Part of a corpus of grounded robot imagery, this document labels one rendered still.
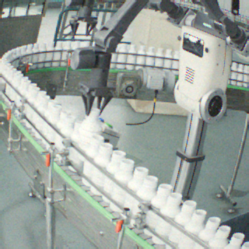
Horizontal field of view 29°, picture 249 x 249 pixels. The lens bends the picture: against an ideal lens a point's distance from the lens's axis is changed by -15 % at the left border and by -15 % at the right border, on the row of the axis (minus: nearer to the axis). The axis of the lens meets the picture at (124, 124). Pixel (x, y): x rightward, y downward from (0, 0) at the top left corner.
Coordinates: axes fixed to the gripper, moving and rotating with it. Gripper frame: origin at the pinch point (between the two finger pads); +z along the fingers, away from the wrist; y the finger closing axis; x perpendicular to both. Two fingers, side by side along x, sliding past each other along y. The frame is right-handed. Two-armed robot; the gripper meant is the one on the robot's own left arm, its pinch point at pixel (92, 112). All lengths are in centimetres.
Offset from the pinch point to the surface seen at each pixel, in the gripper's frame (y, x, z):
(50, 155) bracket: -12.3, 3.0, 14.9
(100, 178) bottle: -3.2, -14.4, 15.2
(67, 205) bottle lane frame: -6.5, -0.3, 33.2
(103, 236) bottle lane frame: -6.4, -25.3, 31.8
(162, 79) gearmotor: 106, 105, 22
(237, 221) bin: 42, -41, 30
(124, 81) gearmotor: 88, 117, 27
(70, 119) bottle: -2.4, 9.9, 5.7
